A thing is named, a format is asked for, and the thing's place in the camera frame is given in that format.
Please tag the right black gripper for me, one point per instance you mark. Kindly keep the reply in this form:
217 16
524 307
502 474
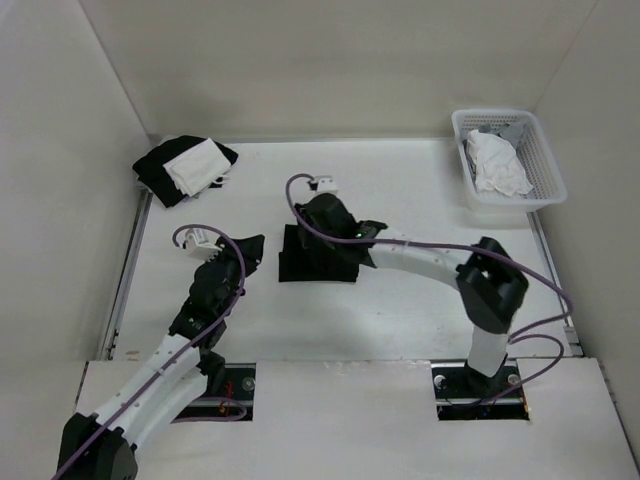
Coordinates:
307 215

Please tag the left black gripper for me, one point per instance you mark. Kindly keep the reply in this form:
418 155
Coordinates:
251 249

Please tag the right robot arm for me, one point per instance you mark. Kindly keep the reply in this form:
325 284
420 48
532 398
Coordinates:
491 291

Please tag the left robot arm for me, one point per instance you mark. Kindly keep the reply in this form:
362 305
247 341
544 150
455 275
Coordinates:
104 444

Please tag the folded white tank top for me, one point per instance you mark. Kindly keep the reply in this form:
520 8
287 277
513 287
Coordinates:
197 168

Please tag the folded black tank top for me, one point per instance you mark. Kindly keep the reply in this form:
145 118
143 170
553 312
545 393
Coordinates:
152 175

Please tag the white tank top in basket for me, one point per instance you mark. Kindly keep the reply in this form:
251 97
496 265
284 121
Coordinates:
508 180

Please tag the grey tank top in basket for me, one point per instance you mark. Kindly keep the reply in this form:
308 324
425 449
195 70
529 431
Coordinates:
488 146

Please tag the white plastic laundry basket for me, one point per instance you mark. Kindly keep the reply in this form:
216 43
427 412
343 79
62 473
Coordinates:
534 154

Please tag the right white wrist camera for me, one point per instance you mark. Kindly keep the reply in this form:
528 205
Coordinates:
323 184

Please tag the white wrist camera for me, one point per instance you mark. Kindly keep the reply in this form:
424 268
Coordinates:
198 245
323 184

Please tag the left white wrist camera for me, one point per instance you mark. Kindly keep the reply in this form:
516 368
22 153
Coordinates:
198 245

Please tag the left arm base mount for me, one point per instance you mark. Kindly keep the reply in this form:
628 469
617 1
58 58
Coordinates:
228 398

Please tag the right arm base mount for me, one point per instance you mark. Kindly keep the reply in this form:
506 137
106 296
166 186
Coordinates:
461 394

